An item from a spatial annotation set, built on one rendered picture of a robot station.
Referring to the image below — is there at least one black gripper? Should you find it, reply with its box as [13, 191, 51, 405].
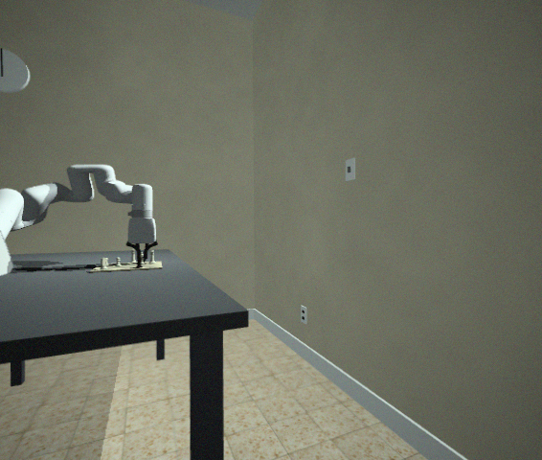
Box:
[126, 218, 158, 261]

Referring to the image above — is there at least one chessboard with chess pieces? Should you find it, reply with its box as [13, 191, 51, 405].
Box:
[90, 262, 162, 273]

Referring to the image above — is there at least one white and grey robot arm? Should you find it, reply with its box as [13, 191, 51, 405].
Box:
[0, 165, 152, 239]

